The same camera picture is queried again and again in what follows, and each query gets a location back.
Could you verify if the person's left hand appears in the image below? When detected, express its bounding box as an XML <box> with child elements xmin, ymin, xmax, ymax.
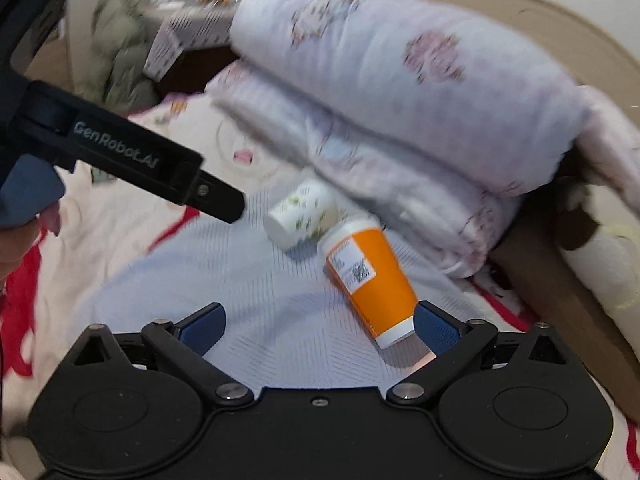
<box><xmin>0</xmin><ymin>202</ymin><xmax>62</xmax><ymax>285</ymax></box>

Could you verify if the white green-patterned paper cup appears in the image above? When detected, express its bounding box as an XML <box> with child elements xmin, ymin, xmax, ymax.
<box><xmin>262</xmin><ymin>179</ymin><xmax>340</xmax><ymax>250</ymax></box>

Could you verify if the light blue patterned cloth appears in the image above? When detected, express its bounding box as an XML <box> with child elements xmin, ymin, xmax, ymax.
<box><xmin>69</xmin><ymin>179</ymin><xmax>516</xmax><ymax>392</ymax></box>

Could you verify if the side table with patterned cloth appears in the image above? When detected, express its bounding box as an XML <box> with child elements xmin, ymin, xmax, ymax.
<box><xmin>141</xmin><ymin>0</ymin><xmax>236</xmax><ymax>82</ymax></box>

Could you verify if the beige wooden headboard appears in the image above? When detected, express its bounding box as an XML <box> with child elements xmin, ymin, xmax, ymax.
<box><xmin>433</xmin><ymin>0</ymin><xmax>639</xmax><ymax>422</ymax></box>

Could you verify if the pink checkered folded quilt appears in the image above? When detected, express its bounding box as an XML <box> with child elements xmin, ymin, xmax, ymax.
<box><xmin>206</xmin><ymin>0</ymin><xmax>589</xmax><ymax>278</ymax></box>

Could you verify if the orange paper cup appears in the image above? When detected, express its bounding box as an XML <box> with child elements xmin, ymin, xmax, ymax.
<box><xmin>318</xmin><ymin>214</ymin><xmax>418</xmax><ymax>349</ymax></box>

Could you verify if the cream brown folded blanket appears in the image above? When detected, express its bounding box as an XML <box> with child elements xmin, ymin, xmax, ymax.
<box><xmin>558</xmin><ymin>86</ymin><xmax>639</xmax><ymax>351</ymax></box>

